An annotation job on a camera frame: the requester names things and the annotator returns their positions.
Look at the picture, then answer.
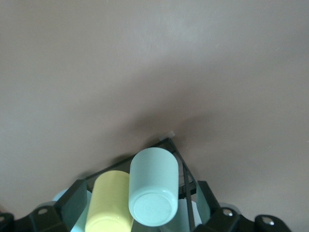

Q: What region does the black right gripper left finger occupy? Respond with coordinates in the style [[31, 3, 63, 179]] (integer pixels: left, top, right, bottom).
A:
[[16, 178, 88, 232]]

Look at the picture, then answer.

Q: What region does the black wire cup rack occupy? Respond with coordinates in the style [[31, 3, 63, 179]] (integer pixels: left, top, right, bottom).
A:
[[81, 136, 202, 232]]

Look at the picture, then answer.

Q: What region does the yellow cup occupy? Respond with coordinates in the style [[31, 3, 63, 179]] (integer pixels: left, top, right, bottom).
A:
[[84, 170, 135, 232]]

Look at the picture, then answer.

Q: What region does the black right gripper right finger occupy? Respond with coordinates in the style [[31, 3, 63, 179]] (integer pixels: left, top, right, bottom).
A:
[[195, 180, 241, 232]]

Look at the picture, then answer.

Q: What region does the mint green cup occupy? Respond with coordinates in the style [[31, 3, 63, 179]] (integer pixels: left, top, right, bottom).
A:
[[128, 147, 180, 227]]

